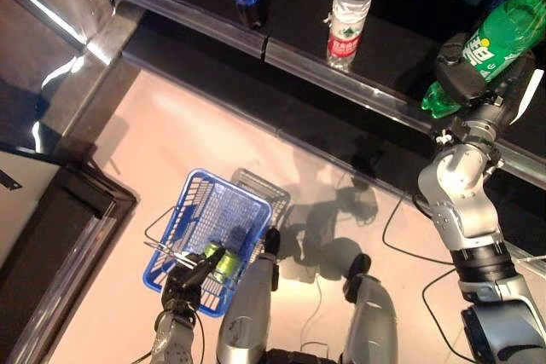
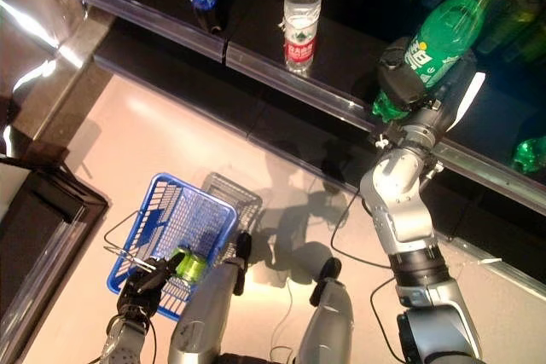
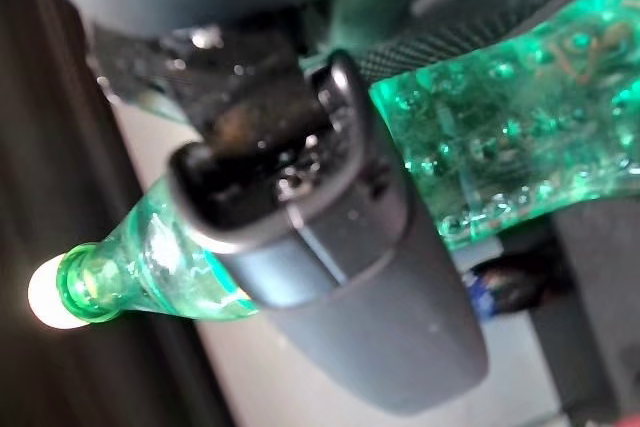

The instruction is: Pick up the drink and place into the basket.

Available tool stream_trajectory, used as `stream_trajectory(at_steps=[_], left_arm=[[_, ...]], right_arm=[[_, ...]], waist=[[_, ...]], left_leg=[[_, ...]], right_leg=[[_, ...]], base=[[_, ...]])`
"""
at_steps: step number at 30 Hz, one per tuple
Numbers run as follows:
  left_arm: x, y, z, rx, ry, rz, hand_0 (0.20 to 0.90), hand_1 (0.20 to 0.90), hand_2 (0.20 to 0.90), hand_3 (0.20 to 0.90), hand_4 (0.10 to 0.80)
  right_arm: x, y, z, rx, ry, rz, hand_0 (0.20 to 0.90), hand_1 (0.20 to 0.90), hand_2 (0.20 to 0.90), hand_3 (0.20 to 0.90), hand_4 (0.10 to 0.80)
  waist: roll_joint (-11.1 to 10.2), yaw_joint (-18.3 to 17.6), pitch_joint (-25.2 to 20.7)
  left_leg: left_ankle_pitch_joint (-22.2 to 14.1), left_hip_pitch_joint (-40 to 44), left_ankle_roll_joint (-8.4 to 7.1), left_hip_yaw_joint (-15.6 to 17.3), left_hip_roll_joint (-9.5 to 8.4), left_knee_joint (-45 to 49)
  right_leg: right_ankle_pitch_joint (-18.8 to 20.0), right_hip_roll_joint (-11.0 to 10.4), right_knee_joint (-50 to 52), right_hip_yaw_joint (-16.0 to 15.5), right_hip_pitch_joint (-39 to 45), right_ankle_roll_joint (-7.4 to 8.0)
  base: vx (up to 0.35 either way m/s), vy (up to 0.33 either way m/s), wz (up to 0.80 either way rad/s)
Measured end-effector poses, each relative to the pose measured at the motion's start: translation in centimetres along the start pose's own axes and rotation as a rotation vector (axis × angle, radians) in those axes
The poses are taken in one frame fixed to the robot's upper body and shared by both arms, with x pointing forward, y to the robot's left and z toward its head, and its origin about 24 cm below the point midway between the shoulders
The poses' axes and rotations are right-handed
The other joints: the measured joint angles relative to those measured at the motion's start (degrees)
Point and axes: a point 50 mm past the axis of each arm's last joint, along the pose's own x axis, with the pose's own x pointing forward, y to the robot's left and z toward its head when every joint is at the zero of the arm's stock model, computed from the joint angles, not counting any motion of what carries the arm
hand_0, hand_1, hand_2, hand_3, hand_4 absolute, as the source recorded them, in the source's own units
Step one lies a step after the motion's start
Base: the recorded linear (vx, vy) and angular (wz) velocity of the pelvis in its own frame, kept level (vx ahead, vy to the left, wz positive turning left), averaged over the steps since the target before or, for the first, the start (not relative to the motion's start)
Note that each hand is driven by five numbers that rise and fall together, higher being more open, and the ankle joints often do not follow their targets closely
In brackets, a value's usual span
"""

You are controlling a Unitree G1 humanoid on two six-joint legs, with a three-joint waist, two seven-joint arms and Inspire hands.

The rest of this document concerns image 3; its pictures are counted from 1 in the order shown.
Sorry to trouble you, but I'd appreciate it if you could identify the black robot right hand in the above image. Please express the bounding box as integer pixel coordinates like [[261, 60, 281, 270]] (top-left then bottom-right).
[[34, 0, 640, 416]]

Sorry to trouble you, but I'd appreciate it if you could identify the green Sprite bottle white cap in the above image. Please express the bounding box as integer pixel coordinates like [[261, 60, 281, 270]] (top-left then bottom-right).
[[27, 0, 640, 332]]

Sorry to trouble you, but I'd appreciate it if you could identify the Pepsi bottle blue cap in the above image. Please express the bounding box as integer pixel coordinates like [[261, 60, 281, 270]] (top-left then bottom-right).
[[464, 251, 574, 321]]

